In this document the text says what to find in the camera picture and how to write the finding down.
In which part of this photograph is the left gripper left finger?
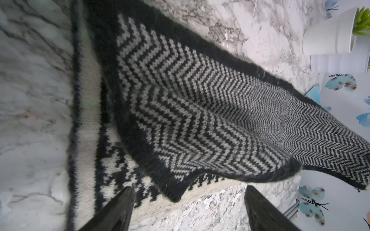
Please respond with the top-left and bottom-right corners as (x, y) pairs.
(80, 186), (135, 231)

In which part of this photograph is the black white patterned knit scarf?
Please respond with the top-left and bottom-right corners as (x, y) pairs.
(66, 1), (370, 231)

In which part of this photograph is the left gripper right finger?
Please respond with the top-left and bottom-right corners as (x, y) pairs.
(244, 185), (299, 231)

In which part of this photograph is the small succulent in white pot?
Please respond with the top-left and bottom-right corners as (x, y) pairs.
(302, 7), (359, 55)

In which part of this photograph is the light blue plastic scoop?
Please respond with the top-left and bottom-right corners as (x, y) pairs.
(305, 86), (321, 105)

